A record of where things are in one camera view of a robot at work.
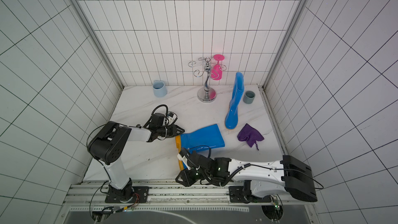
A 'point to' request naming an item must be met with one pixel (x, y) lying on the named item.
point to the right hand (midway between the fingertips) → (176, 175)
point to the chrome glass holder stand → (207, 94)
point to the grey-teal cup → (249, 97)
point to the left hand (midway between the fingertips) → (182, 133)
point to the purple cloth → (250, 135)
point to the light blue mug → (159, 88)
